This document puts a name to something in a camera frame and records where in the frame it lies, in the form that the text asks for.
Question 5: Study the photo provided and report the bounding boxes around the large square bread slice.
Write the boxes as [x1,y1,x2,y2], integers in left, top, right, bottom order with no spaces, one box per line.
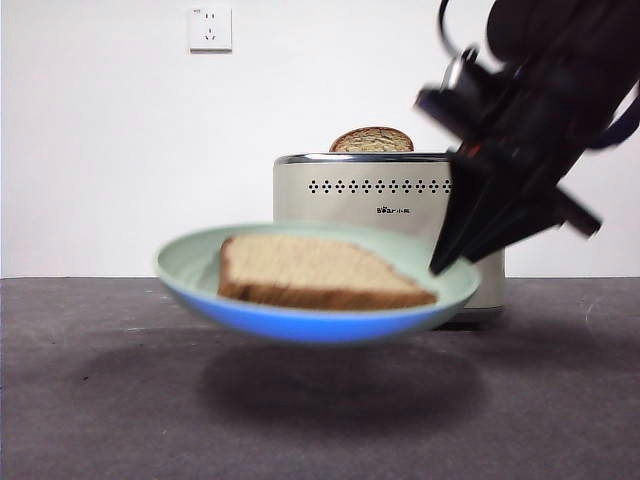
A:
[216,234,439,309]

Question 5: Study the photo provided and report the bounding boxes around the pale green round plate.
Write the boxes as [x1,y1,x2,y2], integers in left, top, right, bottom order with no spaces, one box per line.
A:
[153,221,482,347]

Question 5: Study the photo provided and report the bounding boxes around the small round bread slice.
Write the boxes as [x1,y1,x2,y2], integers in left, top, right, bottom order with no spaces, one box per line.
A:
[328,126,416,153]

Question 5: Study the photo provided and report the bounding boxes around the beige two-slot toaster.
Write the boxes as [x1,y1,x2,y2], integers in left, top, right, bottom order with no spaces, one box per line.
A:
[272,151,506,330]

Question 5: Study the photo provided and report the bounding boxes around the dark blue robot cable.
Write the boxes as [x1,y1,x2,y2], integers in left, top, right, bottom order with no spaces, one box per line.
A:
[588,85,640,152]

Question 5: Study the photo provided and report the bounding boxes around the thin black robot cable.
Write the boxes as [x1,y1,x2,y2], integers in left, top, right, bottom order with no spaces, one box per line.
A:
[436,0,474,59]

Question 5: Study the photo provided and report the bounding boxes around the white wall socket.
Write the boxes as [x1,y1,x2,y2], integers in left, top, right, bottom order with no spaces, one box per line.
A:
[188,4,234,55]

